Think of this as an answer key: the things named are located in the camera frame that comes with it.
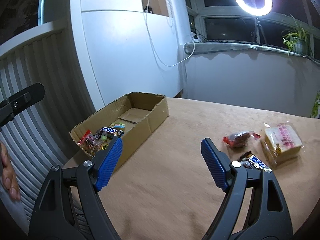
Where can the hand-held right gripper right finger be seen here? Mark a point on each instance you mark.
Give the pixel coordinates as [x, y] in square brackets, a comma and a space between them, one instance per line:
[215, 165]

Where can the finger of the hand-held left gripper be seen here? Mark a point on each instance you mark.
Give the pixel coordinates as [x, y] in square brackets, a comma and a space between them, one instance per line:
[22, 98]

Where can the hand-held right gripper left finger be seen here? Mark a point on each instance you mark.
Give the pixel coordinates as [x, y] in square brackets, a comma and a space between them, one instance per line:
[110, 165]

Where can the yellow snack packet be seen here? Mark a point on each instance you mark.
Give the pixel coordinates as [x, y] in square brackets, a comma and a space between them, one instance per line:
[104, 146]

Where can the green candy packet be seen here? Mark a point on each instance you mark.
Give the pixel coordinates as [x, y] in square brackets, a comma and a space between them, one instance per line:
[103, 136]

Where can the clear red snack packet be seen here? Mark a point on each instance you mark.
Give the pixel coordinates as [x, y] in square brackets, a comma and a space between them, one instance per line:
[87, 141]
[237, 138]

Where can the small dark snack packet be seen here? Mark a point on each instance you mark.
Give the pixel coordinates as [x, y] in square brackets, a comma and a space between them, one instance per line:
[98, 133]

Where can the dark chocolate bar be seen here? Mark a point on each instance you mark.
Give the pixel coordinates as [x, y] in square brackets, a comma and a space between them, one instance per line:
[111, 130]
[258, 164]

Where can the pastel candy packet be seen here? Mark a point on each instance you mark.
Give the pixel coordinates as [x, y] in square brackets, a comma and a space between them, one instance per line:
[118, 125]

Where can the cardboard box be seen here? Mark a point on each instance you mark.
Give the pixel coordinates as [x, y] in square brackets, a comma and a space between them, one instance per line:
[140, 130]

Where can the person's left hand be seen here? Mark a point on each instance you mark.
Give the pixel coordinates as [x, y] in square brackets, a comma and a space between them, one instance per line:
[8, 177]

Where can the dark brown red snack packet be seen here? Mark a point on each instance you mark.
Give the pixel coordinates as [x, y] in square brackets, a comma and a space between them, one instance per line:
[245, 160]

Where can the sliced bread packet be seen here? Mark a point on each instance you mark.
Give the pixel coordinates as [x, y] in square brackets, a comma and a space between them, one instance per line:
[281, 145]

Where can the white cabinet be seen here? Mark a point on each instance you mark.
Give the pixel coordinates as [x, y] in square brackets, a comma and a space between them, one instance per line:
[120, 55]

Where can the grey windowsill cloth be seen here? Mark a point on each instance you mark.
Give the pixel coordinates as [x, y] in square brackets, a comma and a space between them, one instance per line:
[217, 48]

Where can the white power strip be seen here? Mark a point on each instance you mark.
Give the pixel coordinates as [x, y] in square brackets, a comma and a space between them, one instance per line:
[196, 39]

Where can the window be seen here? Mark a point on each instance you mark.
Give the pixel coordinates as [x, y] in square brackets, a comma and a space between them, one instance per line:
[225, 27]

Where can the black tripod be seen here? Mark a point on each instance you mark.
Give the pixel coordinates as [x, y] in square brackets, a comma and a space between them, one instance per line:
[257, 27]

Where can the potted green plant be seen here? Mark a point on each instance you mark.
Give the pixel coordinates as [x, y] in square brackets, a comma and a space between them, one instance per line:
[298, 43]

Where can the black charger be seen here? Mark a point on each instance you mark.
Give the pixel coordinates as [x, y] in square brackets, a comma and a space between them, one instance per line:
[148, 9]

